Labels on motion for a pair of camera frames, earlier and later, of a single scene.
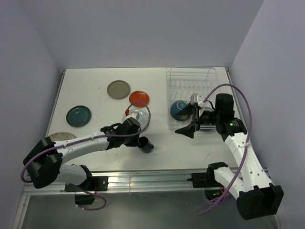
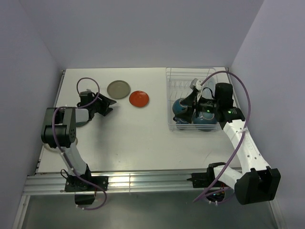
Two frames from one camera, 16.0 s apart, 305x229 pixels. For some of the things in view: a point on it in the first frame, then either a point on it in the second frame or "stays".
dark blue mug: x=147 y=148 to x=180 y=121
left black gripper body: x=133 y=141 to x=98 y=107
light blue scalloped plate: x=143 y=115 to x=208 y=89
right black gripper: x=188 y=130 to x=190 y=100
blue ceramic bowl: x=208 y=118 stays
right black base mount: x=205 y=180 stays
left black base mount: x=87 y=183 stays
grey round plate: x=118 y=89 stays
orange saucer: x=138 y=98 stays
